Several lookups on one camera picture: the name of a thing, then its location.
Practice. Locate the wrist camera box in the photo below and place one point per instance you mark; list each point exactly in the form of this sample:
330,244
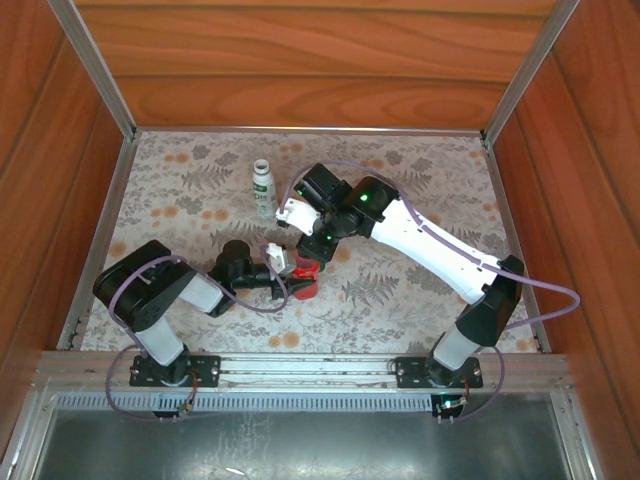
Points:
280,257
300,215

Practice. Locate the aluminium mounting rail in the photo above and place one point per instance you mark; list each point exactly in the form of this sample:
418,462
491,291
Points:
300,365

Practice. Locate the floral tablecloth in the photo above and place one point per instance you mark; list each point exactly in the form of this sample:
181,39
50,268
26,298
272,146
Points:
350,142

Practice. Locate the small green lit circuit board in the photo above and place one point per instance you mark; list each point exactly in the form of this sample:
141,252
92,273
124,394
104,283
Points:
450,402

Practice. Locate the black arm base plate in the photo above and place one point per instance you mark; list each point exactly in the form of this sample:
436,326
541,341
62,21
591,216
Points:
410,372
205,372

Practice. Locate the red plastic bottle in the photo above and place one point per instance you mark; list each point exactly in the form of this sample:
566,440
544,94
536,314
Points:
307,274

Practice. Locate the aluminium rear edge bar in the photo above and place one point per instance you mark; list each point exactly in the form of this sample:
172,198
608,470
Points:
300,130

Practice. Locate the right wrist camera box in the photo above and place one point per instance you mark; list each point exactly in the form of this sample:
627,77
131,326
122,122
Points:
300,215

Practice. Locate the aluminium side edge bar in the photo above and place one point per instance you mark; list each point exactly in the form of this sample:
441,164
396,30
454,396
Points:
502,200
114,200

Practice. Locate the white bottle green label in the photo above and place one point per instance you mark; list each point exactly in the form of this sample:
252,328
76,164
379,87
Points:
262,192

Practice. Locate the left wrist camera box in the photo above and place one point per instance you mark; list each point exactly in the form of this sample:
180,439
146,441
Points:
280,257

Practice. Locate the grey metal sheet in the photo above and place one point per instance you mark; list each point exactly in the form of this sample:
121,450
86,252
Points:
300,445

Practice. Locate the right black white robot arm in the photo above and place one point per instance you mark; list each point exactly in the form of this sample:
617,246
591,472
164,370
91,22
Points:
440,250

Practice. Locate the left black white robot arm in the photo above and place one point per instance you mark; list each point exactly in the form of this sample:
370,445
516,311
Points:
135,290

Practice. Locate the aluminium corner post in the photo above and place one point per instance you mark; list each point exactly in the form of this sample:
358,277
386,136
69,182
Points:
95,70
532,70

